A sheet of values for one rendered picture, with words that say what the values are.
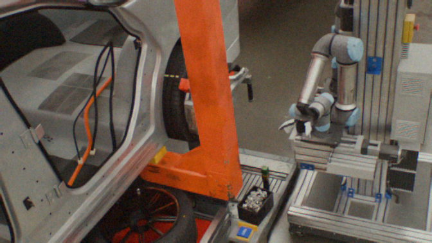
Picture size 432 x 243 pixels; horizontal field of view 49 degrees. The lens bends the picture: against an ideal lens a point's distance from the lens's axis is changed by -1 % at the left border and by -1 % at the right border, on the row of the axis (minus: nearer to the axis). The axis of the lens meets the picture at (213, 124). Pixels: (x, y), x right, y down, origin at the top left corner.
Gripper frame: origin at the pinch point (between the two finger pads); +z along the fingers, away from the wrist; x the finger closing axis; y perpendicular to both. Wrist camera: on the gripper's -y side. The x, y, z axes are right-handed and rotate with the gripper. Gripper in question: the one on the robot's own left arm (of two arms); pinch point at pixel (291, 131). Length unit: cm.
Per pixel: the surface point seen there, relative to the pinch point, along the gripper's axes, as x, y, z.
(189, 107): 94, 17, -24
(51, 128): 170, 12, 32
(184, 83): 93, 0, -26
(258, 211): 34, 63, 0
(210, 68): 43, -28, -2
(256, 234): 33, 75, 7
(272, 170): 84, 106, -79
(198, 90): 54, -14, 0
